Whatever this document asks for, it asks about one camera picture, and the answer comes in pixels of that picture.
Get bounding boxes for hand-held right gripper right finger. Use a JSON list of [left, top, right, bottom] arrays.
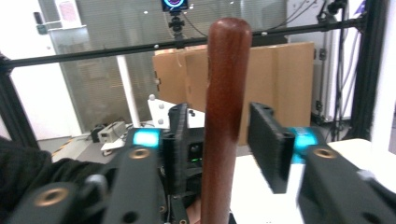
[[247, 102, 396, 224]]

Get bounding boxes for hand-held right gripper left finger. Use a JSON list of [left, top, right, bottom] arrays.
[[102, 103, 190, 224]]

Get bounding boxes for metal ladle with wooden handle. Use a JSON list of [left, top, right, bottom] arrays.
[[200, 17, 253, 224]]

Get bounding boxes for beige electronic box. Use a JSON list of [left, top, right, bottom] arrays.
[[97, 120, 127, 144]]

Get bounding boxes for cardboard box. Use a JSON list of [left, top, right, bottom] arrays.
[[151, 41, 316, 147]]

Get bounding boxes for white door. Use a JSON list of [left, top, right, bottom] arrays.
[[0, 0, 83, 141]]

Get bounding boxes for grey door lock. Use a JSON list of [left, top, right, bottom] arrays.
[[32, 11, 49, 35]]

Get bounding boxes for white post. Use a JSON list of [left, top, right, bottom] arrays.
[[116, 55, 142, 129]]

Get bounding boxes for hanging black cables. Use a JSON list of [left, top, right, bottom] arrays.
[[330, 0, 358, 141]]

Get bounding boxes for black frame post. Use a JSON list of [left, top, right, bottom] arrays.
[[348, 0, 389, 141], [0, 52, 40, 148]]

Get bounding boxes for black frame crossbar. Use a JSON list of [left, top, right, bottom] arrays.
[[0, 17, 367, 71]]

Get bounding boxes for camera with glowing ring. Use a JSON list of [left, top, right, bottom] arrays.
[[161, 0, 190, 41]]

